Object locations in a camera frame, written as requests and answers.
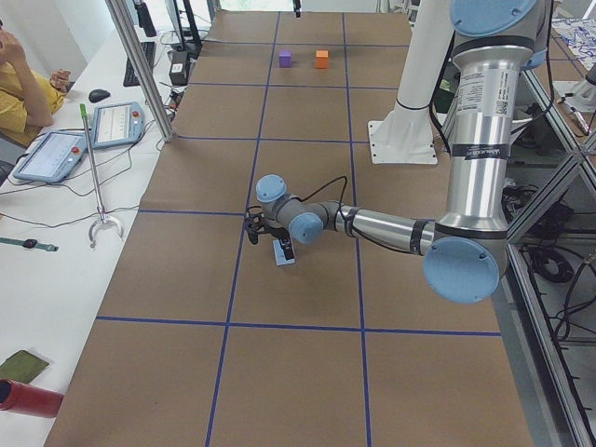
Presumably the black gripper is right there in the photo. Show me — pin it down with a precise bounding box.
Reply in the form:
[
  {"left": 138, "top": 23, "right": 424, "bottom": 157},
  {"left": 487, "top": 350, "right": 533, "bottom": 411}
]
[{"left": 264, "top": 224, "right": 295, "bottom": 261}]

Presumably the light blue foam block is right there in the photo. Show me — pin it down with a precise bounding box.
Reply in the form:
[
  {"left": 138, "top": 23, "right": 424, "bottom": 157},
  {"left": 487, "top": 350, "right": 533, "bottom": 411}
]
[{"left": 273, "top": 239, "right": 295, "bottom": 266}]

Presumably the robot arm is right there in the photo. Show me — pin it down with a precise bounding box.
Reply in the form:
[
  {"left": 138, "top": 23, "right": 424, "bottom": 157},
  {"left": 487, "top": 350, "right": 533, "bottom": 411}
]
[{"left": 244, "top": 1, "right": 553, "bottom": 304}]

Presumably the purple foam block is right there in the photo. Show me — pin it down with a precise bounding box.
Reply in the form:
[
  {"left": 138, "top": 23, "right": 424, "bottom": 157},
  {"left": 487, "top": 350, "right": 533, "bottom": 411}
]
[{"left": 278, "top": 49, "right": 292, "bottom": 68}]

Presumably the orange foam block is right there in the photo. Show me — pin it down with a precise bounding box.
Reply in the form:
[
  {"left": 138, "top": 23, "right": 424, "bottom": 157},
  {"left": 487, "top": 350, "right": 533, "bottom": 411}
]
[{"left": 315, "top": 49, "right": 330, "bottom": 70}]

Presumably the reacher grabber tool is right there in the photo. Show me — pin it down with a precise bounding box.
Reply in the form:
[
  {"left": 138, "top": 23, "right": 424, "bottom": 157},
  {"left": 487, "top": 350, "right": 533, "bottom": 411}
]
[{"left": 79, "top": 103, "right": 124, "bottom": 249}]

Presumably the black power adapter box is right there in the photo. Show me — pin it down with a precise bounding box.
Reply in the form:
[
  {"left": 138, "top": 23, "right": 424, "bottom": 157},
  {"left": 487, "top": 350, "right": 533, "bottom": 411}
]
[{"left": 169, "top": 51, "right": 190, "bottom": 87}]

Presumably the right teach pendant tablet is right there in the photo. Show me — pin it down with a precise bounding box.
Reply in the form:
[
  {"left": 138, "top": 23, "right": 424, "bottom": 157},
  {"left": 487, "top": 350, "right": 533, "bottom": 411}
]
[{"left": 91, "top": 102, "right": 144, "bottom": 149}]

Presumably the teach pendant tablet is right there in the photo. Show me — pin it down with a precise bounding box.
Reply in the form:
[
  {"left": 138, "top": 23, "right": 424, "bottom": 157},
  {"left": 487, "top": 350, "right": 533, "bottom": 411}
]
[
  {"left": 13, "top": 131, "right": 88, "bottom": 183},
  {"left": 91, "top": 102, "right": 144, "bottom": 149}
]

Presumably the black keyboard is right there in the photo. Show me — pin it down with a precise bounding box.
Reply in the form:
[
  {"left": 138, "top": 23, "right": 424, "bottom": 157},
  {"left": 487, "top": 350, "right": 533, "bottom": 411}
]
[{"left": 122, "top": 41, "right": 157, "bottom": 88}]

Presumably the black computer mouse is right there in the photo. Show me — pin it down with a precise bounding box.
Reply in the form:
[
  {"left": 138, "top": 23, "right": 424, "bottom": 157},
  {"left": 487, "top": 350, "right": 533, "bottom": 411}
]
[{"left": 88, "top": 88, "right": 111, "bottom": 103}]

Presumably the left teach pendant tablet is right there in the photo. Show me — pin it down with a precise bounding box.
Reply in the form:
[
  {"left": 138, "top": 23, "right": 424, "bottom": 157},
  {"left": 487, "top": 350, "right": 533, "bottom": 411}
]
[{"left": 13, "top": 131, "right": 88, "bottom": 183}]

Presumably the green bean bag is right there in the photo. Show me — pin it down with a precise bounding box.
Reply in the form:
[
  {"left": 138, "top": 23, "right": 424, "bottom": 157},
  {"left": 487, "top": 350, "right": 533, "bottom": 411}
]
[{"left": 0, "top": 350, "right": 49, "bottom": 384}]

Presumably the person in yellow shirt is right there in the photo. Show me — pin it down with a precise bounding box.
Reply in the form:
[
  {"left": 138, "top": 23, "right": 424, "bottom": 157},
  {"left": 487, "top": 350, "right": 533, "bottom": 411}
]
[{"left": 1, "top": 29, "right": 72, "bottom": 147}]

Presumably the red water bottle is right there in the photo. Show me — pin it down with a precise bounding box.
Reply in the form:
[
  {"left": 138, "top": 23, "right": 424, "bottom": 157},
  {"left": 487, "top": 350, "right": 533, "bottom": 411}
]
[{"left": 1, "top": 379, "right": 63, "bottom": 418}]

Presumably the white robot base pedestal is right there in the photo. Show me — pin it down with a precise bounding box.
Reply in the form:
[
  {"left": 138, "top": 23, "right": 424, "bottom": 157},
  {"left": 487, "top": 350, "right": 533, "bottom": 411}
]
[{"left": 368, "top": 0, "right": 454, "bottom": 165}]

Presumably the smart watch teal strap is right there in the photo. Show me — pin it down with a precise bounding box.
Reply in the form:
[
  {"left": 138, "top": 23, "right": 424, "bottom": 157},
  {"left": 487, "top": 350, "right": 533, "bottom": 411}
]
[{"left": 0, "top": 237, "right": 61, "bottom": 253}]

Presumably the aluminium frame post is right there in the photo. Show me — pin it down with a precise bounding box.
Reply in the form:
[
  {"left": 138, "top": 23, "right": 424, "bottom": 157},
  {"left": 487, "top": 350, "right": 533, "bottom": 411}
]
[{"left": 105, "top": 0, "right": 174, "bottom": 142}]

